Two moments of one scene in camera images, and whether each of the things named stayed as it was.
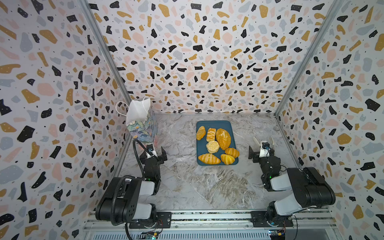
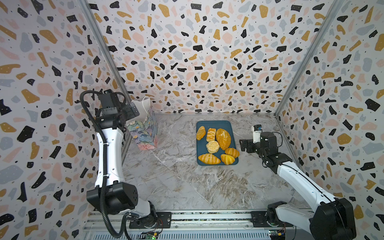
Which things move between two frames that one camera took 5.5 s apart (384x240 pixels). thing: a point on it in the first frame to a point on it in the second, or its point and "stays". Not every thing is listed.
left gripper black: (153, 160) to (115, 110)
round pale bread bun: (212, 146) stays
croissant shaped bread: (209, 158) stays
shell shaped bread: (227, 159) stays
